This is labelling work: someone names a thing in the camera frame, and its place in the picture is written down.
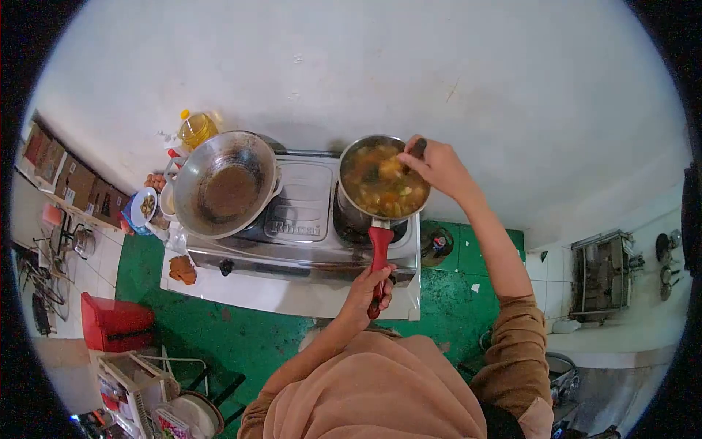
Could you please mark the cooking oil bottle yellow cap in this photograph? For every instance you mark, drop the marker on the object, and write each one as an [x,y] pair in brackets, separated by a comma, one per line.
[196,129]

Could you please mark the metal dish rack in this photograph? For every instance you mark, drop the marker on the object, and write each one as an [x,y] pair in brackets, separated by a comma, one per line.
[602,274]

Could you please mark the hanging pans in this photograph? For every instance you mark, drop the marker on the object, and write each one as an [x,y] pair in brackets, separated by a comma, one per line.
[666,263]

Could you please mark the orange-brown cloth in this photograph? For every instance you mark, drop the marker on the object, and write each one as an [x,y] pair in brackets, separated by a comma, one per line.
[182,269]

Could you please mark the person's right hand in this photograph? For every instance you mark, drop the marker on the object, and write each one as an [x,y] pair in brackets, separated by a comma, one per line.
[441,170]

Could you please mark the vegetable soup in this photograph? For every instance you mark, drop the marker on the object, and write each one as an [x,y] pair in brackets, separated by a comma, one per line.
[378,184]

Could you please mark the white stove stand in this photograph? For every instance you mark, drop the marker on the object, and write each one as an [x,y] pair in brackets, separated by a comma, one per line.
[285,296]

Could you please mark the white plate with food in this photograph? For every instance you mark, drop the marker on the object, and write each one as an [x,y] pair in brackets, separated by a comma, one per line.
[144,206]

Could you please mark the steel pot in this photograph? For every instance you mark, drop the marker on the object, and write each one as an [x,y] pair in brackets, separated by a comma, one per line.
[562,376]

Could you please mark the person's left hand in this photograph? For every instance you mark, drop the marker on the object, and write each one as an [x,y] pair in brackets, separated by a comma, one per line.
[365,296]

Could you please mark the person's right fingers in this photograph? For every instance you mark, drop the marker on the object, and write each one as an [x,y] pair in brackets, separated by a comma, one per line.
[412,156]

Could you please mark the person's body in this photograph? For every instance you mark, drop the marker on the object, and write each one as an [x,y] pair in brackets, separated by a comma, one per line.
[378,395]

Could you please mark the person's left thumb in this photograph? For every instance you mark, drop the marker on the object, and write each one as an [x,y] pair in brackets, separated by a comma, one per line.
[381,271]

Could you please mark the steel wok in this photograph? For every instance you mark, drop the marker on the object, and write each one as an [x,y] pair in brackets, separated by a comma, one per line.
[225,184]

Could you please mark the white bowl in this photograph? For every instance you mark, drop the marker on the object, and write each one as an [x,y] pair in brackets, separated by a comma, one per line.
[166,198]

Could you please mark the person's left fingers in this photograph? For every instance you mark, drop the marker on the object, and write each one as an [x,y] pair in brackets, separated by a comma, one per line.
[387,296]

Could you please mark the steel two-burner gas stove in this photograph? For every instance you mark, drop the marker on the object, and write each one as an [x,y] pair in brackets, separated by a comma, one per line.
[307,230]

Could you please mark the row of cardboard boxes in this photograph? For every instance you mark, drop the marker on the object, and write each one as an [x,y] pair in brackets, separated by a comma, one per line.
[71,178]

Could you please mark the pile of brown eggs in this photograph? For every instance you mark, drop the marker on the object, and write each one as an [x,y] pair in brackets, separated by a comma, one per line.
[155,181]

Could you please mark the steel kettle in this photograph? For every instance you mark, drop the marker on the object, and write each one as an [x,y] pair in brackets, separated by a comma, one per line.
[83,241]

